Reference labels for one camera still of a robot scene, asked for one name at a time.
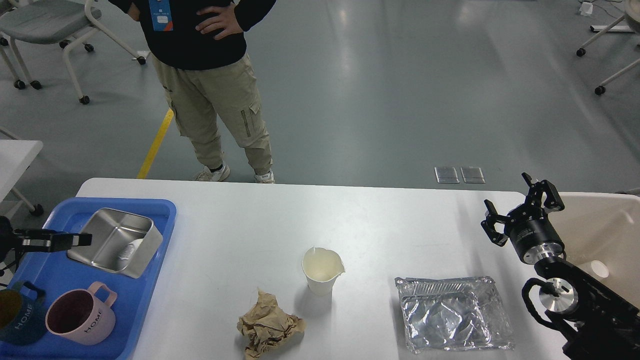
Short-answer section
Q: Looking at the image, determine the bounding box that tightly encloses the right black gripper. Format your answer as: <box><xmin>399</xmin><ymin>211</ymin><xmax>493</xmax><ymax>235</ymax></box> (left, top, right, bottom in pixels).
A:
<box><xmin>481</xmin><ymin>172</ymin><xmax>566</xmax><ymax>265</ymax></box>

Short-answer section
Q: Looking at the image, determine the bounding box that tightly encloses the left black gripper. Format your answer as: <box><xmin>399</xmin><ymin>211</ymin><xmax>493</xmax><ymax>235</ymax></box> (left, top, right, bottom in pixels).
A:
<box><xmin>0</xmin><ymin>216</ymin><xmax>93</xmax><ymax>261</ymax></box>

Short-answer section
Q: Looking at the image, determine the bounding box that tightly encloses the dark teal HOME mug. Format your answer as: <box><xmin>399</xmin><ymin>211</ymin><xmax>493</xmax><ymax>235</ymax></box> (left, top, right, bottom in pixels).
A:
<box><xmin>0</xmin><ymin>281</ymin><xmax>48</xmax><ymax>346</ymax></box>

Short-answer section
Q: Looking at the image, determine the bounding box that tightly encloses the square stainless steel dish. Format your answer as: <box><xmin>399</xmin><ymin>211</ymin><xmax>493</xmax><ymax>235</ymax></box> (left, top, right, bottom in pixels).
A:
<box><xmin>66</xmin><ymin>207</ymin><xmax>163</xmax><ymax>280</ymax></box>

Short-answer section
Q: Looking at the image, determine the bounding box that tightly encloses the pink HOME mug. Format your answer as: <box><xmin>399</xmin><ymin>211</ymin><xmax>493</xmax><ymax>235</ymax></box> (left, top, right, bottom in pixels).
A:
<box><xmin>45</xmin><ymin>281</ymin><xmax>118</xmax><ymax>346</ymax></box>

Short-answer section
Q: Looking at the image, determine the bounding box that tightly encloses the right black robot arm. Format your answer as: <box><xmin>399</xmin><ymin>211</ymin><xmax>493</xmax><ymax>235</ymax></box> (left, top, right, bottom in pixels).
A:
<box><xmin>481</xmin><ymin>172</ymin><xmax>640</xmax><ymax>360</ymax></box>

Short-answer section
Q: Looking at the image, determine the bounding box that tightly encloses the person's right hand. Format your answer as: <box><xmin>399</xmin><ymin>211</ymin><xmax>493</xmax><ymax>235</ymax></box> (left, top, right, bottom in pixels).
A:
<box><xmin>126</xmin><ymin>2</ymin><xmax>140</xmax><ymax>22</ymax></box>

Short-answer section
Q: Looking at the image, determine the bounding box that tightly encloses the person's left hand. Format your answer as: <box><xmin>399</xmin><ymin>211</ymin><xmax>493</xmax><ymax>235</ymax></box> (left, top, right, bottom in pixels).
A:
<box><xmin>195</xmin><ymin>2</ymin><xmax>244</xmax><ymax>40</ymax></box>

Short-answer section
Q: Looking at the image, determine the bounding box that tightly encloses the blue plastic tray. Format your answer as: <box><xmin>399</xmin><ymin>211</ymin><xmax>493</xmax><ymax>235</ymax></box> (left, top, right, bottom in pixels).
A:
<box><xmin>0</xmin><ymin>197</ymin><xmax>177</xmax><ymax>360</ymax></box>

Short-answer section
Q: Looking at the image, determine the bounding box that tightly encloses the silver floor plate right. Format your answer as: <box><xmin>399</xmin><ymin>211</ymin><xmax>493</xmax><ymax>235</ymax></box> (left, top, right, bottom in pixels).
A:
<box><xmin>461</xmin><ymin>166</ymin><xmax>486</xmax><ymax>184</ymax></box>

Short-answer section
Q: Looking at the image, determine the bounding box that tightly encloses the silver floor plate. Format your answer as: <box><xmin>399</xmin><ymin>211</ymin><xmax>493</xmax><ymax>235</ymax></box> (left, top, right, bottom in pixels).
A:
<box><xmin>434</xmin><ymin>166</ymin><xmax>460</xmax><ymax>184</ymax></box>
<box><xmin>461</xmin><ymin>166</ymin><xmax>486</xmax><ymax>184</ymax></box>

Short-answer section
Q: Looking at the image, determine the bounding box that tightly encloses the white plastic bin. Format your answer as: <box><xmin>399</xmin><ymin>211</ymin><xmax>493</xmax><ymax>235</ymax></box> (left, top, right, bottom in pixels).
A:
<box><xmin>550</xmin><ymin>192</ymin><xmax>640</xmax><ymax>307</ymax></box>

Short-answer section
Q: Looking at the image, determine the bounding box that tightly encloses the white side table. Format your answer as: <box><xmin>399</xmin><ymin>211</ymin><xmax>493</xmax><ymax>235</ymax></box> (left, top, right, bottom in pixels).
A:
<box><xmin>0</xmin><ymin>139</ymin><xmax>44</xmax><ymax>218</ymax></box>

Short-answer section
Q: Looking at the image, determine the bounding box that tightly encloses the silver floor plate left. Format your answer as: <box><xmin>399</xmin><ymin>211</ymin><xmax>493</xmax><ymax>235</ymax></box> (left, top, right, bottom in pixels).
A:
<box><xmin>434</xmin><ymin>166</ymin><xmax>460</xmax><ymax>184</ymax></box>

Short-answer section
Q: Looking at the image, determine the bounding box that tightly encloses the aluminium foil container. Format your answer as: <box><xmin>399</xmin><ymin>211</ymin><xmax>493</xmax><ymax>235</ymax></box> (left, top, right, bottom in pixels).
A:
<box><xmin>394</xmin><ymin>276</ymin><xmax>515</xmax><ymax>354</ymax></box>

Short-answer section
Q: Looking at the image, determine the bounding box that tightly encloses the white paper cup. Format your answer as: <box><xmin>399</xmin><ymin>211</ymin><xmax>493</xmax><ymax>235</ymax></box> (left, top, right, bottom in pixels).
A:
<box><xmin>301</xmin><ymin>247</ymin><xmax>346</xmax><ymax>296</ymax></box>

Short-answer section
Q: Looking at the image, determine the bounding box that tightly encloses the grey office chair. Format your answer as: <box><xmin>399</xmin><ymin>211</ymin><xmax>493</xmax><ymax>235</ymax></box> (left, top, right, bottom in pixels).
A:
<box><xmin>0</xmin><ymin>0</ymin><xmax>147</xmax><ymax>105</ymax></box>

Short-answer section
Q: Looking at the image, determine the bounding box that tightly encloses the white chair base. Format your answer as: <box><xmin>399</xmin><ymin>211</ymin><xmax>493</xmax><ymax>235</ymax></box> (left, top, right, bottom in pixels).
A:
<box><xmin>575</xmin><ymin>0</ymin><xmax>640</xmax><ymax>96</ymax></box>

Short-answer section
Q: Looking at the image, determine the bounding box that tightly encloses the crumpled brown paper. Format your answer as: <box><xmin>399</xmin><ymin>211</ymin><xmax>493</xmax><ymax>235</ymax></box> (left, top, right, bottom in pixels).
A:
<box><xmin>237</xmin><ymin>289</ymin><xmax>307</xmax><ymax>360</ymax></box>

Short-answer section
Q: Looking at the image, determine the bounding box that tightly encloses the person in black sweater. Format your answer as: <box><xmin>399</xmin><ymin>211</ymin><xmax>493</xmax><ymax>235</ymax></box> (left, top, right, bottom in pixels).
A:
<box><xmin>112</xmin><ymin>0</ymin><xmax>275</xmax><ymax>184</ymax></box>

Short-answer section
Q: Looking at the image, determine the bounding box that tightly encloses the blue ID badge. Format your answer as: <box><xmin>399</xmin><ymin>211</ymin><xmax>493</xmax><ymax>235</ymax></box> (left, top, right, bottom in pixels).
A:
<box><xmin>148</xmin><ymin>0</ymin><xmax>174</xmax><ymax>32</ymax></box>

